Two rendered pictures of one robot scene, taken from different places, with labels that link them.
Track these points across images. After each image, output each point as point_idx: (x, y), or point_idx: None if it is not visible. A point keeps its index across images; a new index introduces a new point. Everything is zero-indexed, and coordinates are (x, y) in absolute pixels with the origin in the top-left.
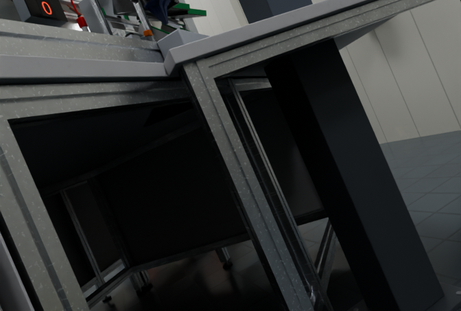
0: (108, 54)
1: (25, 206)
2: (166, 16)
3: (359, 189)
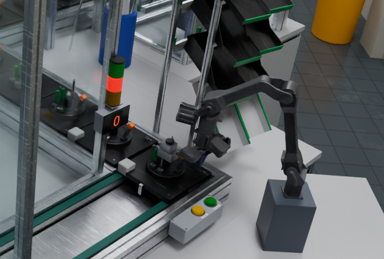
0: (127, 258)
1: None
2: (202, 162)
3: None
